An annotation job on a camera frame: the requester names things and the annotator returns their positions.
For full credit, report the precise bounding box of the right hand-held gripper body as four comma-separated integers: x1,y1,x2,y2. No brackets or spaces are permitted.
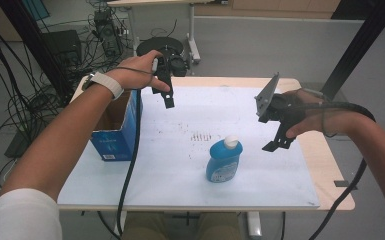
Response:
254,72,307,127

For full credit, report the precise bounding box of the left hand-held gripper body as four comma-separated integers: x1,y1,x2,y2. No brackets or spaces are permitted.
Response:
151,52,188,89

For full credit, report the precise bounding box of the blue bottle with white cap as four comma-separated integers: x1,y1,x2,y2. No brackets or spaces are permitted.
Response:
205,134,244,184

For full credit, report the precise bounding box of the blue cardboard box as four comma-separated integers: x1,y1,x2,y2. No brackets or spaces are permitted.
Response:
89,88,144,163

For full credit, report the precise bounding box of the person's left hand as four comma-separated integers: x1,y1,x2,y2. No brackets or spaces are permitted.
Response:
105,49,172,101

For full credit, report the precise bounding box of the person's right hand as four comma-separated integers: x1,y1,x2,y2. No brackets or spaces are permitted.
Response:
285,88,347,140

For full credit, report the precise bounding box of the black round stool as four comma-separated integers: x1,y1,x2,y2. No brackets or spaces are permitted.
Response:
135,35,185,68

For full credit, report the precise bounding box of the white background desk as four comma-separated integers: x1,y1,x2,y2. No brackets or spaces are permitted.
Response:
106,0,229,65

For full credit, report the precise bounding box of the white wristwatch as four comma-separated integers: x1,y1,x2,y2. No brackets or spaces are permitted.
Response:
81,71,125,101

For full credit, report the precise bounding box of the light wooden table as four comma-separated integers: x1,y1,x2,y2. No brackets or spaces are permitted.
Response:
57,75,356,239

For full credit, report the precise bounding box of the grey computer tower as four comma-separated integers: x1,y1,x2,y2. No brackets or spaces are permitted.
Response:
92,9,124,58

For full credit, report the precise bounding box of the black floor tape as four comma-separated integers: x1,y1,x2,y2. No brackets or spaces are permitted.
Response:
333,179,359,191

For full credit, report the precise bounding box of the white table mat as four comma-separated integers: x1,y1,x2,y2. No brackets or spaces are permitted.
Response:
57,85,321,210

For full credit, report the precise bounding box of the person's right leg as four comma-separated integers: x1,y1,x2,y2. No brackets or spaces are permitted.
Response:
194,211,243,240

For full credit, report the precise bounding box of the person's leg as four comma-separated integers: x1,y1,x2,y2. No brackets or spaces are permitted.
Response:
194,211,243,240
122,211,168,240

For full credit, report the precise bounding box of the wooden cabinet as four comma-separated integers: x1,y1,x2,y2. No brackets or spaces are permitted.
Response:
194,0,342,20

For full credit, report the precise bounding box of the black box device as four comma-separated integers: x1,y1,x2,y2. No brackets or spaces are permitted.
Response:
40,29,83,68

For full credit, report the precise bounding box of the person's left leg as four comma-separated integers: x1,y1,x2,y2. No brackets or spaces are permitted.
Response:
122,211,168,240

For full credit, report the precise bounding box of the teal panel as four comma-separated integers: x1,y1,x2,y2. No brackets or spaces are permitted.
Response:
21,0,51,22

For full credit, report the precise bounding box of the white shirt sleeve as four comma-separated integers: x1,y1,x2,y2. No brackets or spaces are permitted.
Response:
0,188,63,240

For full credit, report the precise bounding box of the right hand-held gripper cable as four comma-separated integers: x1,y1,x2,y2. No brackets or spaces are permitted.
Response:
291,100,378,240

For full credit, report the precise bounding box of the hand-held gripper cable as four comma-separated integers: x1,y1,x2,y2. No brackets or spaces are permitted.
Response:
291,100,378,240
115,88,143,238

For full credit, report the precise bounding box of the left hand-held gripper cable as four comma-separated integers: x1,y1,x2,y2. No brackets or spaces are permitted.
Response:
115,88,143,238

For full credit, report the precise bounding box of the black hanging cable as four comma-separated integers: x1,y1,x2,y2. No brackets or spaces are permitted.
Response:
279,211,287,240

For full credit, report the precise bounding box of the thick black slanted post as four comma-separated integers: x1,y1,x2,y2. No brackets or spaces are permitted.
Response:
319,0,385,101

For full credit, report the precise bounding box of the tangle of black floor cables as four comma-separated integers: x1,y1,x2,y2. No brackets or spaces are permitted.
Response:
0,0,139,214

